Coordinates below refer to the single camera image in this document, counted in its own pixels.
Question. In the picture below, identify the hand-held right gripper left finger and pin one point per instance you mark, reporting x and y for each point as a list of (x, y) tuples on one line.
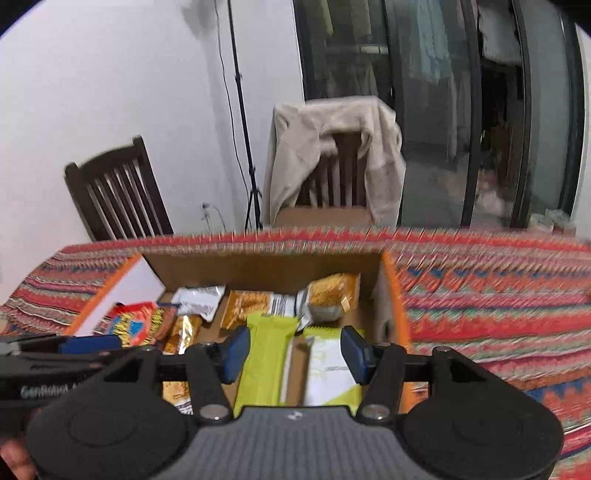
[(235, 355)]

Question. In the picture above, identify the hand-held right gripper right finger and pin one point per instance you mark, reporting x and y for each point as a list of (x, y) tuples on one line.
[(353, 357)]

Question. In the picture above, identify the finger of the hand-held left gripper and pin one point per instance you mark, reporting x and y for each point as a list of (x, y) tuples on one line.
[(90, 345)]

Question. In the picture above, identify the pale green snack bar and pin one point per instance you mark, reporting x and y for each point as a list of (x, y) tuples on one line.
[(328, 374)]

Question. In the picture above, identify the pile of snack packets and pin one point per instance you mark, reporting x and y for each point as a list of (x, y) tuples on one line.
[(244, 309)]

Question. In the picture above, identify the orange cardboard box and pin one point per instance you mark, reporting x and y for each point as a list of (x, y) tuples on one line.
[(268, 270)]

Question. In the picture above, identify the person's left hand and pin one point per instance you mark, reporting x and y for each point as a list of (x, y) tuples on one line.
[(16, 459)]

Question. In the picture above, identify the patterned red tablecloth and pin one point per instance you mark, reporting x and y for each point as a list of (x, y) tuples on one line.
[(485, 295)]

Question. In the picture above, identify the dark wooden chair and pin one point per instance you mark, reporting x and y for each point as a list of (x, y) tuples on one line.
[(122, 194)]

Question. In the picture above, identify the jacket-draped wooden chair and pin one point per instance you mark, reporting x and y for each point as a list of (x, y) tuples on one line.
[(344, 180)]

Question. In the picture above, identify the chair with beige jacket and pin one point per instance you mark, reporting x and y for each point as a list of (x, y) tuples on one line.
[(295, 138)]

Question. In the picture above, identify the studio light on stand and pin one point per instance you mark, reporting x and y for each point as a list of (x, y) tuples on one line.
[(242, 115)]

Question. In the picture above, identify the sliding glass door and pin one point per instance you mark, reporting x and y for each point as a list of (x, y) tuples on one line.
[(438, 115)]

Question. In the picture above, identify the hanging pale blue shirt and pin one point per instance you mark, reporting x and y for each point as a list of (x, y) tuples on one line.
[(429, 37)]

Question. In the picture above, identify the wall socket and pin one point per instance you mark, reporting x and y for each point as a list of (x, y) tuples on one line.
[(210, 213)]

